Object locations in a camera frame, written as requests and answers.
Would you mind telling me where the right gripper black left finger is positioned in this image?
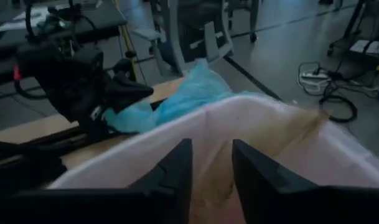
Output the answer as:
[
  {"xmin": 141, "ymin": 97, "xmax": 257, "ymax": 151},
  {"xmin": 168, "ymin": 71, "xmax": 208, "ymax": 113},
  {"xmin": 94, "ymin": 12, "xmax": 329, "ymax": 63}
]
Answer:
[{"xmin": 128, "ymin": 139, "xmax": 194, "ymax": 224}]

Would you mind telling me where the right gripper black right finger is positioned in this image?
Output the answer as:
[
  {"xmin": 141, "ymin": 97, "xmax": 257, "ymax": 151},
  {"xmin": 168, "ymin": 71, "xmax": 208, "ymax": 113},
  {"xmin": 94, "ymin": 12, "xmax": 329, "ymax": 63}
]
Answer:
[{"xmin": 232, "ymin": 139, "xmax": 325, "ymax": 224}]

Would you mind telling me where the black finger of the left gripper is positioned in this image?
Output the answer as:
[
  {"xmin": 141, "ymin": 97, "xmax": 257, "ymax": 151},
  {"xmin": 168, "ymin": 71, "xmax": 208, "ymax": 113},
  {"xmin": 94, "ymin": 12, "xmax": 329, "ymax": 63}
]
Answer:
[
  {"xmin": 103, "ymin": 73, "xmax": 155, "ymax": 110},
  {"xmin": 78, "ymin": 105, "xmax": 115, "ymax": 141}
]

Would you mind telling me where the blue plastic bag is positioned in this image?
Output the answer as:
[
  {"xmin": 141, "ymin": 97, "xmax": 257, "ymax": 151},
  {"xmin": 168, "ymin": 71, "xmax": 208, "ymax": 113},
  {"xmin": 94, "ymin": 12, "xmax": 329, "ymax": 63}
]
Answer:
[{"xmin": 102, "ymin": 58, "xmax": 264, "ymax": 135}]

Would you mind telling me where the brown paper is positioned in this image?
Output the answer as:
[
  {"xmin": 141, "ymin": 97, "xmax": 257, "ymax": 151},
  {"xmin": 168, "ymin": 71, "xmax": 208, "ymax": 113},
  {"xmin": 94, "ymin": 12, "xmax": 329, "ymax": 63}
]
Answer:
[{"xmin": 189, "ymin": 108, "xmax": 330, "ymax": 224}]

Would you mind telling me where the pink trash bag blue rim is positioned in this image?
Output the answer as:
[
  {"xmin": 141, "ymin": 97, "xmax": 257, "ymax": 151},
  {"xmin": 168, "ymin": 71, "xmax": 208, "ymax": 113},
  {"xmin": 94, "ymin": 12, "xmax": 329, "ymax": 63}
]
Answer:
[{"xmin": 47, "ymin": 95, "xmax": 379, "ymax": 224}]

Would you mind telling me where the grey office chair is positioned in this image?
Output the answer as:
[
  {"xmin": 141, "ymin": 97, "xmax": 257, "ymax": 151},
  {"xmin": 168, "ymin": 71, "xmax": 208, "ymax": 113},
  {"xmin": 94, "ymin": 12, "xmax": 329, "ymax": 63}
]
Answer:
[{"xmin": 131, "ymin": 0, "xmax": 261, "ymax": 77}]

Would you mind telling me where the white power strip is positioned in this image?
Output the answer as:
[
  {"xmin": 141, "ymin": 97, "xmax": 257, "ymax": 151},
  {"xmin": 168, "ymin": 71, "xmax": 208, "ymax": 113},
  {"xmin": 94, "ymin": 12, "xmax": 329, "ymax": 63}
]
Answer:
[{"xmin": 301, "ymin": 70, "xmax": 330, "ymax": 80}]

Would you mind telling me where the black rolling cart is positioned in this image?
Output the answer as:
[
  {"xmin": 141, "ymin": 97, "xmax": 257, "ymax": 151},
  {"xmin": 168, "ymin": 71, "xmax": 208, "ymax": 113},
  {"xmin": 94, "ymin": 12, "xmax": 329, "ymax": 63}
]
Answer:
[{"xmin": 327, "ymin": 0, "xmax": 379, "ymax": 60}]

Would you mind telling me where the red cable clip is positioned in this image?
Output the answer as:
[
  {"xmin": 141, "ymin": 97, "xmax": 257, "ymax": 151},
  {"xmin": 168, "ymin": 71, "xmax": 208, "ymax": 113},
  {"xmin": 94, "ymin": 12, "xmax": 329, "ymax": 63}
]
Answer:
[{"xmin": 13, "ymin": 63, "xmax": 22, "ymax": 82}]

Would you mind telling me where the yellow cable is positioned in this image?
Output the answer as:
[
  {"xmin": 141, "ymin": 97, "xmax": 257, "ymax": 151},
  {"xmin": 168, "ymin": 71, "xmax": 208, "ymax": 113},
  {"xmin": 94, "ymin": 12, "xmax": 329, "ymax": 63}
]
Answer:
[{"xmin": 113, "ymin": 0, "xmax": 138, "ymax": 82}]

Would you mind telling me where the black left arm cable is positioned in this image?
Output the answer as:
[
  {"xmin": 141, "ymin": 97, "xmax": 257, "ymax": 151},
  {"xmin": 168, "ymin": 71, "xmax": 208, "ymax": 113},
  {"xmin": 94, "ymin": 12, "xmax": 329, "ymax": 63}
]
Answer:
[{"xmin": 13, "ymin": 0, "xmax": 98, "ymax": 100}]

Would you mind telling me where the coiled black cable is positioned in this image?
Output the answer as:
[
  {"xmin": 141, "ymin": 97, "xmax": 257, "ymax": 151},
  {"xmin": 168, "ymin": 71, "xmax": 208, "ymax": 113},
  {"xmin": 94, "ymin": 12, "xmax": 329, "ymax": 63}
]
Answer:
[{"xmin": 318, "ymin": 92, "xmax": 359, "ymax": 124}]

